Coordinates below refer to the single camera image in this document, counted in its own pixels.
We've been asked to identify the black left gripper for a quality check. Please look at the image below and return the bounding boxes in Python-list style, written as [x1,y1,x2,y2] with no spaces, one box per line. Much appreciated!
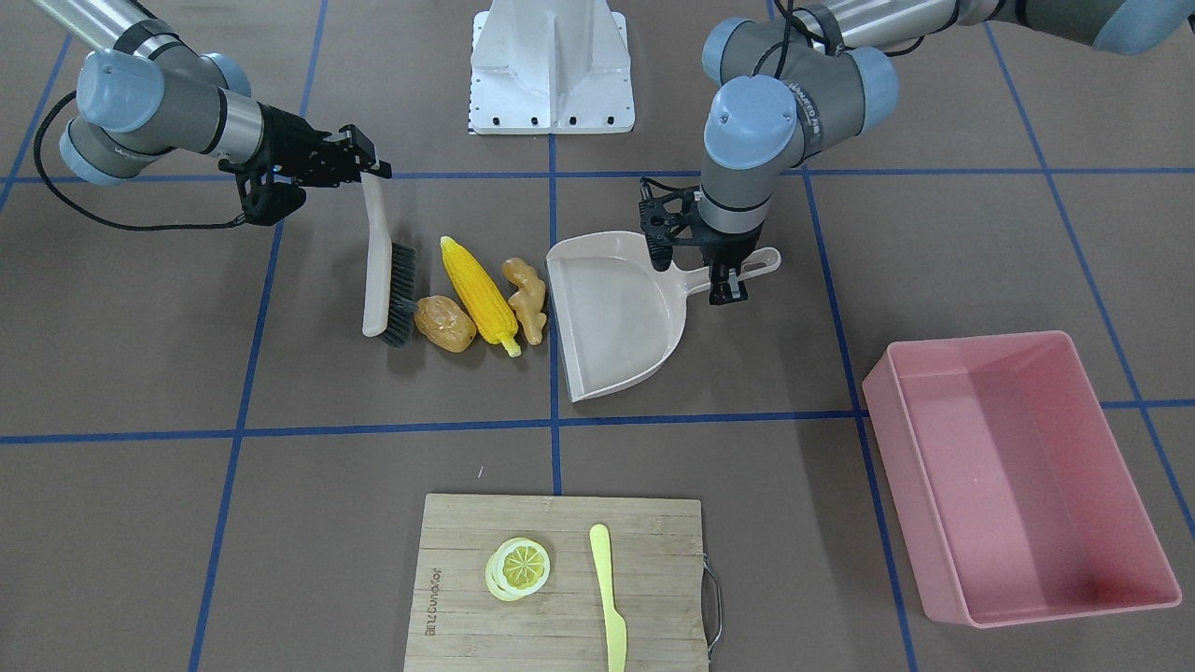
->
[639,177,762,306]

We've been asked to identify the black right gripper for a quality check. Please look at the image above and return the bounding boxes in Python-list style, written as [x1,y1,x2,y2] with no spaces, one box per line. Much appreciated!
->
[220,104,393,227]

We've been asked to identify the beige plastic dustpan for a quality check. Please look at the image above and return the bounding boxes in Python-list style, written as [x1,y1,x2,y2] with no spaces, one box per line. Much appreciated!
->
[545,231,782,404]

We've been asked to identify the beige hand brush black bristles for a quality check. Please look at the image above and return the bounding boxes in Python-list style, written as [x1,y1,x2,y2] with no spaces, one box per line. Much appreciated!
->
[361,172,417,348]

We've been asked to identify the brown toy potato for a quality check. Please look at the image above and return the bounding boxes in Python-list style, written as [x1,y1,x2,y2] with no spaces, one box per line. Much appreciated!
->
[413,295,478,354]

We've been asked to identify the tan toy ginger root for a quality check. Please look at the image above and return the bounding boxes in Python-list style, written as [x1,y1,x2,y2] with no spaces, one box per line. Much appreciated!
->
[502,257,549,346]

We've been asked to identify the yellow toy corn cob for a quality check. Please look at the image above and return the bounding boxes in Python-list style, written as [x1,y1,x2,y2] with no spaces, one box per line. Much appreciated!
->
[440,236,522,358]

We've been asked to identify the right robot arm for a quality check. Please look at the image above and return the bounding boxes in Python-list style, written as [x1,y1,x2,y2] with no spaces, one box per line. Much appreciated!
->
[38,1,392,232]

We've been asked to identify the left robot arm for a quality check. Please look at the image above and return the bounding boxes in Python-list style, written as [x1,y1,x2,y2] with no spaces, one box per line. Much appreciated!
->
[641,1,1191,305]

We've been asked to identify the pink plastic bin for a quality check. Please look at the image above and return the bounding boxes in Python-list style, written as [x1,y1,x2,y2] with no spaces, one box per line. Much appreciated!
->
[863,330,1183,629]

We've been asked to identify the yellow lemon slices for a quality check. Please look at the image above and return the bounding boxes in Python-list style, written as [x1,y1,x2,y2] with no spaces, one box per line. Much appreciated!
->
[483,537,551,601]

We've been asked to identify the yellow plastic knife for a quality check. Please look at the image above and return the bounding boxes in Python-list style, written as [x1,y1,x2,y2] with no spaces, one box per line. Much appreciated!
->
[589,524,629,671]

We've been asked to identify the bamboo cutting board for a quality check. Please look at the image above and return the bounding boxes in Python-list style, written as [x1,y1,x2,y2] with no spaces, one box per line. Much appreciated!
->
[402,494,710,671]

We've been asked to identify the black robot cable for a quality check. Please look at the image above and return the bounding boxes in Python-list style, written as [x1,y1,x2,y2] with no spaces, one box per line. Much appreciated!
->
[33,88,249,231]

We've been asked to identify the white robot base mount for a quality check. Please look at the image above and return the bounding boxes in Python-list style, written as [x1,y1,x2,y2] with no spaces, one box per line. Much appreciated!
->
[467,1,636,135]

